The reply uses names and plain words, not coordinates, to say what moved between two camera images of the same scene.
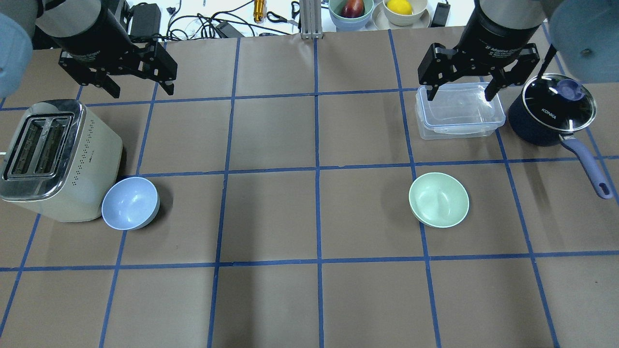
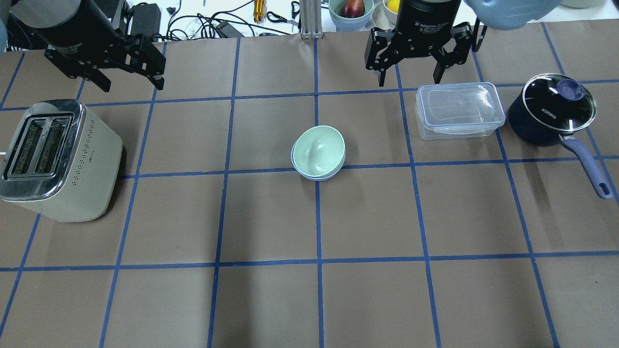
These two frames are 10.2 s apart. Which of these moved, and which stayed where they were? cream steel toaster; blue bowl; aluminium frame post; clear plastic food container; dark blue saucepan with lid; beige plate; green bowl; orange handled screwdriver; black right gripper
Moved: blue bowl; green bowl; black right gripper
Stayed: orange handled screwdriver; beige plate; dark blue saucepan with lid; cream steel toaster; clear plastic food container; aluminium frame post
